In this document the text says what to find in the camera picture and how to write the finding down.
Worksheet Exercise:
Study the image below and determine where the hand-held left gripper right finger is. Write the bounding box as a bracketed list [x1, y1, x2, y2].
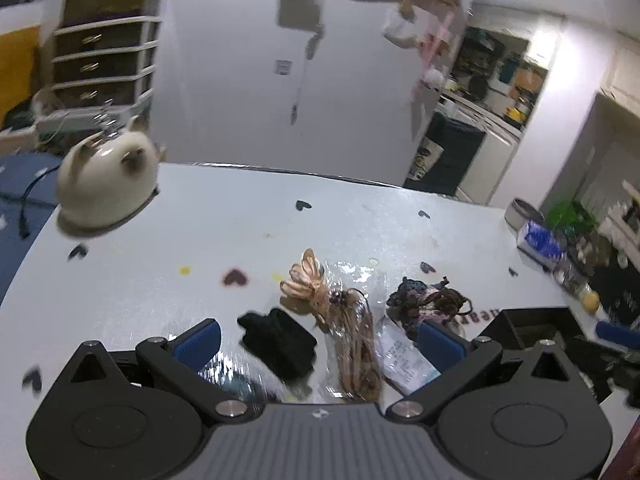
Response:
[385, 321, 593, 422]

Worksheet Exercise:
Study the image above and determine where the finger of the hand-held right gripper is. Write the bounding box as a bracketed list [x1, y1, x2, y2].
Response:
[595, 319, 640, 350]

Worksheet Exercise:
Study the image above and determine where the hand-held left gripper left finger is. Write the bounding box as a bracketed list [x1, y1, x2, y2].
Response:
[50, 319, 263, 423]

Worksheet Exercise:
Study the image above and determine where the clear bag of tan cords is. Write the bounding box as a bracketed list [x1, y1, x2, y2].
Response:
[315, 259, 390, 405]

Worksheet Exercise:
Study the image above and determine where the clear packet with white label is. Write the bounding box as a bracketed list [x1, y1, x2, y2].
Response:
[375, 314, 444, 396]

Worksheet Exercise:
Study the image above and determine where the dark crochet piece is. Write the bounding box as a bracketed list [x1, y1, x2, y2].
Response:
[387, 275, 474, 344]

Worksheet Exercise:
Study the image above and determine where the black cloth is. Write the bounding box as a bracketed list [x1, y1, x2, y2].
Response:
[237, 308, 319, 382]

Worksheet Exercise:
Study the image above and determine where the black box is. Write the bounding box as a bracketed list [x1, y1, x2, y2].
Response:
[477, 306, 587, 357]

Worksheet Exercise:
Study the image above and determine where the blue and white packet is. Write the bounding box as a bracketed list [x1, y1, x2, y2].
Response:
[516, 220, 569, 269]

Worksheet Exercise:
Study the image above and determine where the green plant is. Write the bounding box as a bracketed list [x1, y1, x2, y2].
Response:
[546, 201, 599, 242]

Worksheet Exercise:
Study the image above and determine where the round metal tin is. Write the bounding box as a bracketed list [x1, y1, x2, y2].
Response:
[504, 198, 546, 232]

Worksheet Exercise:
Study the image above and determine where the cream cat plush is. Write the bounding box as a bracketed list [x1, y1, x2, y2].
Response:
[56, 115, 162, 229]

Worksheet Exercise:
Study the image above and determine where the black bin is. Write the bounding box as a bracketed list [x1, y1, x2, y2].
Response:
[404, 111, 487, 197]

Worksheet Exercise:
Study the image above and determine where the blue patterned blanket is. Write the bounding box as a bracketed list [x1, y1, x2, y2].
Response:
[0, 152, 65, 302]

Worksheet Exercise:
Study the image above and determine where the teal bag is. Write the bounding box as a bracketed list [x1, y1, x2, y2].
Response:
[499, 56, 522, 84]

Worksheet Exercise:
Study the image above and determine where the pink hanging ribbon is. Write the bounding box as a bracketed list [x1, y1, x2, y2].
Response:
[409, 9, 457, 107]

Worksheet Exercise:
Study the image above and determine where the white drawer unit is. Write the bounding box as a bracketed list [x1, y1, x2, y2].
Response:
[39, 0, 167, 127]

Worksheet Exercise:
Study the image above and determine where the white hanging bag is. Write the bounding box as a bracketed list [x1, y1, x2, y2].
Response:
[381, 0, 427, 52]

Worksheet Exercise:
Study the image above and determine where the pink cord bundle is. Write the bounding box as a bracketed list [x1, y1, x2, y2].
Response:
[279, 248, 332, 327]

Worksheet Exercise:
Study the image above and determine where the black cable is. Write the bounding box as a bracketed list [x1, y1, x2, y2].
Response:
[18, 164, 62, 240]

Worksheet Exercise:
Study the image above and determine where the hanging wall pendant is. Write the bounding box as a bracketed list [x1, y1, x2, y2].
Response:
[289, 24, 327, 127]

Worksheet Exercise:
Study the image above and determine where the grey wall box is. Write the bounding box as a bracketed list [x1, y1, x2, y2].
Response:
[277, 0, 322, 29]

